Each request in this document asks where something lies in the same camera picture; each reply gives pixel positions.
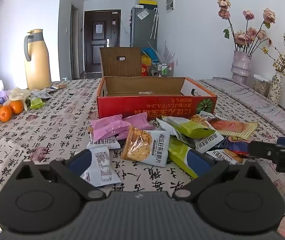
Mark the orange yellow snack packet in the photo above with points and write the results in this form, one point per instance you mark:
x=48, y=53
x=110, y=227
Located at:
x=235, y=127

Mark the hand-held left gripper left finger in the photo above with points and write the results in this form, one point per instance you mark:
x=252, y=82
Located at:
x=78, y=161

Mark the red cardboard box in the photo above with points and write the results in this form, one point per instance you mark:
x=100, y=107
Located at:
x=152, y=105

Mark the glass jar with white lid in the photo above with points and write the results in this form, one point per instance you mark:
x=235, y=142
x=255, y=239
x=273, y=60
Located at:
x=262, y=86

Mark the paper sheet on refrigerator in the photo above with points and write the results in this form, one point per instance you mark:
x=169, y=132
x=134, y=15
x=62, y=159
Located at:
x=143, y=14

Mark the grey patterned blanket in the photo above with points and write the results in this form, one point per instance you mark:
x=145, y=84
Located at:
x=247, y=95

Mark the pink snack packet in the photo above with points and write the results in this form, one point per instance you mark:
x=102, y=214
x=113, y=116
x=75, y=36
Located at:
x=123, y=135
x=137, y=121
x=107, y=127

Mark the dried lavender bunch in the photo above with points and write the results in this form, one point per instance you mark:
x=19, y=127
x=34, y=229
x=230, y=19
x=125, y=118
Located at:
x=166, y=53

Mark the grey refrigerator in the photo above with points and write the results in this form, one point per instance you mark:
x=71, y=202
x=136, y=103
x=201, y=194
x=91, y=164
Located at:
x=142, y=32

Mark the dried pink roses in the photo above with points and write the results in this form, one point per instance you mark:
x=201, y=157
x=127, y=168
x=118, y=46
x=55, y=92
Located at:
x=247, y=33

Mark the small green snack packet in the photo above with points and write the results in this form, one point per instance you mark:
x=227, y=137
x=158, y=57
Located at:
x=37, y=103

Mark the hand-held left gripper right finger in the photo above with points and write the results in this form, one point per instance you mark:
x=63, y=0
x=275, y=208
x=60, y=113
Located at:
x=198, y=162

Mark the white folded umbrella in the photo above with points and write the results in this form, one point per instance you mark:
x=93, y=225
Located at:
x=154, y=25

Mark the yellow box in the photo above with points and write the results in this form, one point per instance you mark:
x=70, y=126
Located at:
x=147, y=3

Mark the dark blue snack packet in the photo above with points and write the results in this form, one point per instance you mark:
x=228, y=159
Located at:
x=232, y=145

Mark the yellow thermos jug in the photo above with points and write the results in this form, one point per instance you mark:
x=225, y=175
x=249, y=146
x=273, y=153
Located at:
x=37, y=65

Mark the lime green snack packet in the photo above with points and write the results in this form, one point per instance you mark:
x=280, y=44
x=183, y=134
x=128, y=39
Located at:
x=178, y=152
x=190, y=127

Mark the white crumpled bag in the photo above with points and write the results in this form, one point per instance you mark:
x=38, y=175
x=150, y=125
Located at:
x=20, y=95

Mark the yellow bag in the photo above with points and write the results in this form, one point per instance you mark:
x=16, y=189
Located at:
x=146, y=60

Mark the dark brown entrance door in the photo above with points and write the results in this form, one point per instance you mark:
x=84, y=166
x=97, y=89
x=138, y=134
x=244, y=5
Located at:
x=100, y=45

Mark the purple plastic bag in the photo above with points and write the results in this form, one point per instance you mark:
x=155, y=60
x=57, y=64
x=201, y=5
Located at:
x=0, y=97

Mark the small white snack packet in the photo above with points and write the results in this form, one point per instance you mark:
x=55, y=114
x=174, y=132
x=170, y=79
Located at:
x=41, y=95
x=51, y=88
x=62, y=86

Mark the small floral vase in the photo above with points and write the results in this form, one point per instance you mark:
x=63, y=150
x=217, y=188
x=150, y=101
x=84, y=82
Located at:
x=275, y=87

